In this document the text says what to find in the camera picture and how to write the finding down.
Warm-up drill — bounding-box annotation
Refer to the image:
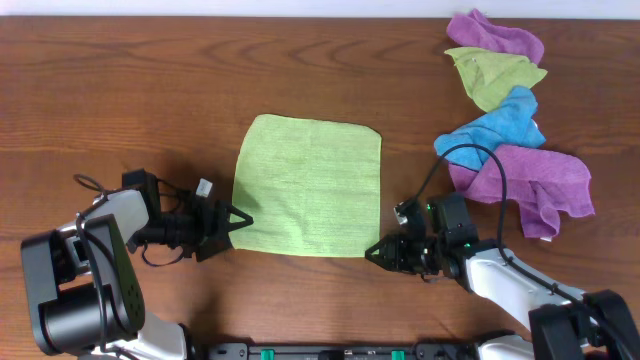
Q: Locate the light green cloth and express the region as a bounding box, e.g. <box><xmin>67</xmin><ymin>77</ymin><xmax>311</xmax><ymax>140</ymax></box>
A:
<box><xmin>231</xmin><ymin>114</ymin><xmax>382</xmax><ymax>258</ymax></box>

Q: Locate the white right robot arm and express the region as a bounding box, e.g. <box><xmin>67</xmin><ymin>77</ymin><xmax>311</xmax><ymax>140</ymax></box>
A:
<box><xmin>365</xmin><ymin>193</ymin><xmax>639</xmax><ymax>359</ymax></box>

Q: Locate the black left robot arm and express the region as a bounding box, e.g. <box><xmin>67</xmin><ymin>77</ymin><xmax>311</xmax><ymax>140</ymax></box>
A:
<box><xmin>20</xmin><ymin>169</ymin><xmax>254</xmax><ymax>359</ymax></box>

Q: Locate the large purple cloth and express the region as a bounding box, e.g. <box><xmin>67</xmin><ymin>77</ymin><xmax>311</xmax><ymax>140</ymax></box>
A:
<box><xmin>449</xmin><ymin>144</ymin><xmax>595</xmax><ymax>241</ymax></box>

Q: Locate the blue cloth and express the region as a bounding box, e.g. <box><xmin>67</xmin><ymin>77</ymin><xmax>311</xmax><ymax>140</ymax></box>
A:
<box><xmin>434</xmin><ymin>86</ymin><xmax>546</xmax><ymax>156</ymax></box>

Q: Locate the olive green cloth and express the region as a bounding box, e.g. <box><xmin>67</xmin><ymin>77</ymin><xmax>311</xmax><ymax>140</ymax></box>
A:
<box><xmin>444</xmin><ymin>47</ymin><xmax>547</xmax><ymax>112</ymax></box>

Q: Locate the purple cloth at top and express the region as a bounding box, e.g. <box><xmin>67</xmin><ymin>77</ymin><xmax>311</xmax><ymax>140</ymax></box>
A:
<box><xmin>446</xmin><ymin>9</ymin><xmax>545</xmax><ymax>64</ymax></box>

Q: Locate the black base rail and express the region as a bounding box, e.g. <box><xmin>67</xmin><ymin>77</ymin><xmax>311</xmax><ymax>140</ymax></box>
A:
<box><xmin>207</xmin><ymin>343</ymin><xmax>480</xmax><ymax>360</ymax></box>

